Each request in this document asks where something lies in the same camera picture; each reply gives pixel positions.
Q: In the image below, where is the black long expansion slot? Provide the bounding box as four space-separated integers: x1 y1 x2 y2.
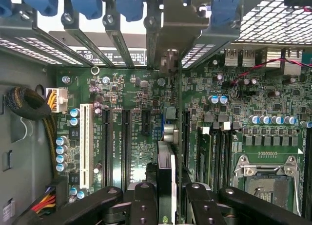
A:
101 108 113 188
120 109 133 188
182 110 191 169

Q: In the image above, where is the blue expansion slot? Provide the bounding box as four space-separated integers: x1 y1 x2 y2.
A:
158 112 164 143

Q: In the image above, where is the white power connector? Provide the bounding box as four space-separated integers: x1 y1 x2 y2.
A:
45 87 69 114

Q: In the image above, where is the black connector with coloured wires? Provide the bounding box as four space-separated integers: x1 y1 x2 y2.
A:
30 178 69 217

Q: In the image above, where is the red black twisted wire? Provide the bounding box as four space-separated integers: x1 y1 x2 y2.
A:
229 57 312 100

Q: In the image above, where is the open black PC case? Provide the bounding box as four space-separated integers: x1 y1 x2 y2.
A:
0 0 312 225

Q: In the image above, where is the black sleeved power cable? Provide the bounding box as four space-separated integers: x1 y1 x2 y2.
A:
4 85 60 179

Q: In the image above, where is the white expansion slot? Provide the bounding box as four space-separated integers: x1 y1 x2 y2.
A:
79 102 95 189

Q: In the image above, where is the RAM stick with label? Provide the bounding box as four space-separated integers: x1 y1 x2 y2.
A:
196 126 213 194

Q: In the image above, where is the short black expansion slot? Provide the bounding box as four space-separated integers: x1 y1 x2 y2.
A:
141 110 152 136

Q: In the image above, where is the CPU socket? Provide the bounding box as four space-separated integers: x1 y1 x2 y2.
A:
233 154 301 217

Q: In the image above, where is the green motherboard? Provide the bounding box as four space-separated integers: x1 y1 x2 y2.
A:
55 46 312 225

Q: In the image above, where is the blue slot latch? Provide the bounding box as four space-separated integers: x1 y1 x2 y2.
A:
0 0 13 18
21 0 59 17
69 0 103 20
114 0 145 23
210 0 242 33

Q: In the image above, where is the metal slot cover plate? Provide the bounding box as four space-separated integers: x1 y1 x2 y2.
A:
103 13 136 68
143 15 163 70

